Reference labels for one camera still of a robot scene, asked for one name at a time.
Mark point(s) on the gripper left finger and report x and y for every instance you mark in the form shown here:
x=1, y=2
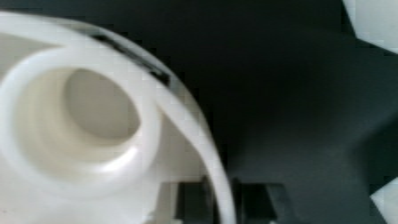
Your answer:
x=195, y=206

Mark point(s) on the white round stool seat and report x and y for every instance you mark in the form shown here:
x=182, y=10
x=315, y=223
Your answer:
x=104, y=134

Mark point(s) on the white stool leg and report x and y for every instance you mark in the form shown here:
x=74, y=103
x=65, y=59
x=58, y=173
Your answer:
x=385, y=198

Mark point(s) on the white U-shaped fence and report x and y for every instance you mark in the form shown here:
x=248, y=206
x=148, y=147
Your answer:
x=374, y=19

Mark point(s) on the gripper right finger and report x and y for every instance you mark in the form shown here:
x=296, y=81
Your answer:
x=264, y=204

